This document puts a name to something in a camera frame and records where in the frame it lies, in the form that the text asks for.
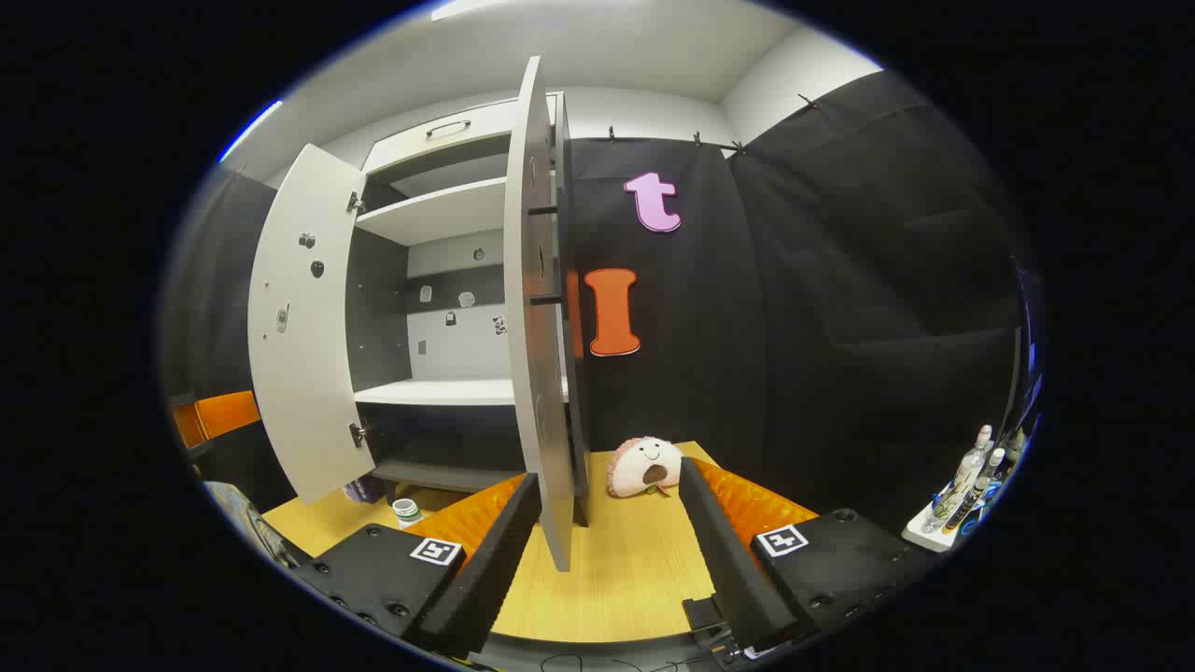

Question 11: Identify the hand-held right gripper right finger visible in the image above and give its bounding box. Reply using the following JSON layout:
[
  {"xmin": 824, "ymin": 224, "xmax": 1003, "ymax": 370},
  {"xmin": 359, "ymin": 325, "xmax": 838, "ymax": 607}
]
[{"xmin": 678, "ymin": 455, "xmax": 942, "ymax": 659}]

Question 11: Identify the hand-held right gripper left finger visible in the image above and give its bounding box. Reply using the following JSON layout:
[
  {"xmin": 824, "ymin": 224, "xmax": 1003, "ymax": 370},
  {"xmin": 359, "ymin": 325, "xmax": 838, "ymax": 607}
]
[{"xmin": 291, "ymin": 471, "xmax": 544, "ymax": 660}]

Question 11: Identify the small black box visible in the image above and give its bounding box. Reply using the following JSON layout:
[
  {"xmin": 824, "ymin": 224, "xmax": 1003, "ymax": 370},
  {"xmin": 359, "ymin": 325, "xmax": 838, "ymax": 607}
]
[{"xmin": 682, "ymin": 597, "xmax": 740, "ymax": 647}]

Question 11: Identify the grey patterned cloth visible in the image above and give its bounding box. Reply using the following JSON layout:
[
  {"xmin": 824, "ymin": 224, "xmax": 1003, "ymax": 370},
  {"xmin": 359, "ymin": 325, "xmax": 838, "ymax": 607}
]
[{"xmin": 204, "ymin": 480, "xmax": 311, "ymax": 570}]

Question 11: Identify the pink white plush toy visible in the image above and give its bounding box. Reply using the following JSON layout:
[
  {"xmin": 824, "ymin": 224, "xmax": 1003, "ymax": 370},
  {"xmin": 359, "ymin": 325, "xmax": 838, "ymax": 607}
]
[{"xmin": 605, "ymin": 436, "xmax": 684, "ymax": 498}]

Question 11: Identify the white cabinet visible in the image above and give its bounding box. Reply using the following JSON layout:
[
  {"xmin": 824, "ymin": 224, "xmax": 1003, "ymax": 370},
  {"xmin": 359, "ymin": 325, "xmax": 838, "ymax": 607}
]
[{"xmin": 347, "ymin": 91, "xmax": 572, "ymax": 502}]

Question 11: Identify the white tray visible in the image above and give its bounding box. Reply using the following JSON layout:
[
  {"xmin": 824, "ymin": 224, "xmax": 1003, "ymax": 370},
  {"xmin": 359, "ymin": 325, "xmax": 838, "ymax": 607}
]
[{"xmin": 901, "ymin": 502, "xmax": 983, "ymax": 553}]

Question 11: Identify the clear bottle white cap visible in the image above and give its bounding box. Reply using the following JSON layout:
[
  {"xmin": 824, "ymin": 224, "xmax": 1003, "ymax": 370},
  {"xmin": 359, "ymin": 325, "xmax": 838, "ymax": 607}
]
[{"xmin": 932, "ymin": 425, "xmax": 994, "ymax": 533}]

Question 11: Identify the dark bottle white cap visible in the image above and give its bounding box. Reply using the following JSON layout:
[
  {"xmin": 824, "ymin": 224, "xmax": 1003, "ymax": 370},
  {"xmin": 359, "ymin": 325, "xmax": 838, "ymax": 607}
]
[{"xmin": 947, "ymin": 448, "xmax": 1007, "ymax": 535}]

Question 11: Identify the black backdrop cloth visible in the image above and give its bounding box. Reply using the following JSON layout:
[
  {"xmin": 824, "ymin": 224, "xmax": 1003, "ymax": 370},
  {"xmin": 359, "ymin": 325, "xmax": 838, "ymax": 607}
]
[{"xmin": 159, "ymin": 70, "xmax": 1039, "ymax": 542}]

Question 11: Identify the white cabinet drawer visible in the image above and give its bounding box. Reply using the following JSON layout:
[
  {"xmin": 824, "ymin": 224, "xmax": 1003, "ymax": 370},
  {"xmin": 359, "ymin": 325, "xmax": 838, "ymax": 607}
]
[{"xmin": 362, "ymin": 93, "xmax": 561, "ymax": 175}]

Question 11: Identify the black door handle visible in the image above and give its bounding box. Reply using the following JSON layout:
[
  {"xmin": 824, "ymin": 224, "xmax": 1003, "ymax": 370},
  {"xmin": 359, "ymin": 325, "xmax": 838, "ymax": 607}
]
[{"xmin": 526, "ymin": 201, "xmax": 572, "ymax": 309}]

